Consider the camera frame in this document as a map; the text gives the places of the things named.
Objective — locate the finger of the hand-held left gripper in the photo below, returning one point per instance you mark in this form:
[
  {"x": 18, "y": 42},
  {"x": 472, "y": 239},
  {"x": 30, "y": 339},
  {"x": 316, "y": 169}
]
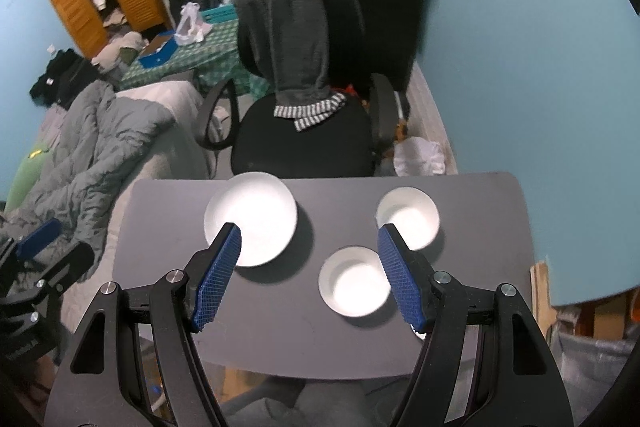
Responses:
[
  {"x": 65, "y": 264},
  {"x": 37, "y": 236}
]

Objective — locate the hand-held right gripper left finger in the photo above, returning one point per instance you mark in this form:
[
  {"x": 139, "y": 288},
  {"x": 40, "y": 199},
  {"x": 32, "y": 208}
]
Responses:
[{"x": 217, "y": 277}]

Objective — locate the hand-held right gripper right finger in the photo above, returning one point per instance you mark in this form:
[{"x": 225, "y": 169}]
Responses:
[{"x": 400, "y": 277}]

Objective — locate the white bowl black rim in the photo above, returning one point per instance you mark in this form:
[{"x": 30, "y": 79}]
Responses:
[
  {"x": 419, "y": 333},
  {"x": 415, "y": 217},
  {"x": 352, "y": 282}
]

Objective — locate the white plate black rim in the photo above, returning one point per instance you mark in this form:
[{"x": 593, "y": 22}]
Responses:
[{"x": 260, "y": 212}]

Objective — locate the green pillow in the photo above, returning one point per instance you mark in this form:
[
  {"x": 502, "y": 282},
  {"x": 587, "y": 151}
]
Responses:
[{"x": 25, "y": 182}]

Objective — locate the grey quilted duvet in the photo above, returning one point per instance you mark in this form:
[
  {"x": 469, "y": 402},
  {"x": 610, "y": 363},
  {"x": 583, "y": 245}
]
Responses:
[{"x": 100, "y": 157}]

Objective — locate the white plastic bag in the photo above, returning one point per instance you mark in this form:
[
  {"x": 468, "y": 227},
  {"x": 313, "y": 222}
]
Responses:
[
  {"x": 417, "y": 157},
  {"x": 190, "y": 27}
]

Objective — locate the wooden board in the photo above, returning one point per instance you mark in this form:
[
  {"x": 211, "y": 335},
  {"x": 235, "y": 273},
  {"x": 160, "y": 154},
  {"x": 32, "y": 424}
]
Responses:
[{"x": 540, "y": 287}]

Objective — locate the black office chair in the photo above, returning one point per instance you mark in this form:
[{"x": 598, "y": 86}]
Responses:
[{"x": 300, "y": 147}]

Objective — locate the black clothes pile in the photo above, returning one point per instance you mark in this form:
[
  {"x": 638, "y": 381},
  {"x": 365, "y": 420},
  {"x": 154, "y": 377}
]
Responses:
[{"x": 65, "y": 74}]

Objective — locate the white bed sheet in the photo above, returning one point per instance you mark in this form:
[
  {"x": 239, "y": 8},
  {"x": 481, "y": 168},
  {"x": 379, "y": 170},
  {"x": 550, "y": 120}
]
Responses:
[{"x": 170, "y": 107}]

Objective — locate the grey plastic bag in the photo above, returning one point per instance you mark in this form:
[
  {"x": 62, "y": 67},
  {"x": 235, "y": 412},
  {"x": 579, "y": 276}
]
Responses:
[{"x": 590, "y": 357}]

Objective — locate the pale clothes pile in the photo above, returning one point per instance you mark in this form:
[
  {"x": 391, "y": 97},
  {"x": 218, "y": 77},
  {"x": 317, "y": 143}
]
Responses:
[{"x": 120, "y": 47}]

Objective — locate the brown cardboard box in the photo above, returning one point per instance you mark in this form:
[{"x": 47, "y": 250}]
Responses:
[{"x": 610, "y": 317}]

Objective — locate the blue cardboard box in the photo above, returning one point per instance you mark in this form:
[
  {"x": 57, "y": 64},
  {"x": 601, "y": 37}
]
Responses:
[{"x": 157, "y": 52}]

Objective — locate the green checkered tablecloth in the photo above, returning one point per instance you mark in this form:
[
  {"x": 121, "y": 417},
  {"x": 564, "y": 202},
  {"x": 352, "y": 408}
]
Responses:
[{"x": 200, "y": 52}]

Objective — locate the grey sweater striped cuffs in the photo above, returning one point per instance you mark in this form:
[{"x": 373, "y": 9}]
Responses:
[{"x": 285, "y": 37}]

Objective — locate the teal plastic crate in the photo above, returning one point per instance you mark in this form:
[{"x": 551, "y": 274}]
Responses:
[{"x": 220, "y": 13}]

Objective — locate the yellow wooden frame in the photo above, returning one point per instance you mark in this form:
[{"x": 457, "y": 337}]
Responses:
[{"x": 400, "y": 129}]

